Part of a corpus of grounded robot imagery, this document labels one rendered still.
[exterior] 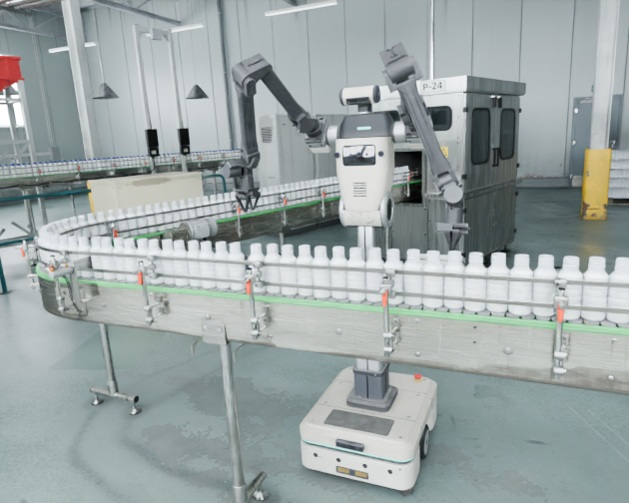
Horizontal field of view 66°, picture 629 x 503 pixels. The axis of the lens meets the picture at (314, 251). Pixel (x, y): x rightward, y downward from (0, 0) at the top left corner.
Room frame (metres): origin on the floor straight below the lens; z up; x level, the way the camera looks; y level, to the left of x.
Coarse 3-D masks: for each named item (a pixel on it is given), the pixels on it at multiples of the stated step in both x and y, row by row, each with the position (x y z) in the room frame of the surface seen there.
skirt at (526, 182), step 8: (208, 184) 16.14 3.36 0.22; (232, 184) 15.77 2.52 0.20; (240, 184) 15.64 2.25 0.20; (256, 184) 15.41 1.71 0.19; (520, 184) 12.29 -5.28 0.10; (528, 184) 12.22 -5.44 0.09; (536, 184) 12.14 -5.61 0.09; (544, 184) 12.07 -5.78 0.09; (552, 184) 12.00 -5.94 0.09; (560, 184) 11.93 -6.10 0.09
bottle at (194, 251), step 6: (192, 246) 1.72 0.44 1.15; (198, 246) 1.73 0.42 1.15; (192, 252) 1.72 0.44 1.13; (198, 252) 1.72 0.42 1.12; (192, 264) 1.71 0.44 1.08; (198, 264) 1.71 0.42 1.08; (192, 270) 1.71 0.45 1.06; (198, 270) 1.71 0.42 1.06; (192, 282) 1.71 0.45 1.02; (198, 282) 1.71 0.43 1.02
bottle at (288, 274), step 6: (282, 246) 1.58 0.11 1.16; (288, 246) 1.59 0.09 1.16; (282, 252) 1.57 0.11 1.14; (288, 252) 1.56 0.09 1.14; (282, 258) 1.56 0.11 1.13; (288, 258) 1.55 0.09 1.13; (294, 258) 1.56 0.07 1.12; (282, 270) 1.56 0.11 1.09; (288, 270) 1.55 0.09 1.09; (294, 270) 1.55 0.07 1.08; (282, 276) 1.56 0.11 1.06; (288, 276) 1.55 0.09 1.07; (294, 276) 1.55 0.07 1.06; (288, 282) 1.55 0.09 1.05; (294, 282) 1.55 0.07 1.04; (282, 288) 1.56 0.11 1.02; (288, 288) 1.55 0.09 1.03; (294, 288) 1.55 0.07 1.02; (288, 294) 1.55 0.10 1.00; (294, 294) 1.55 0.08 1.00
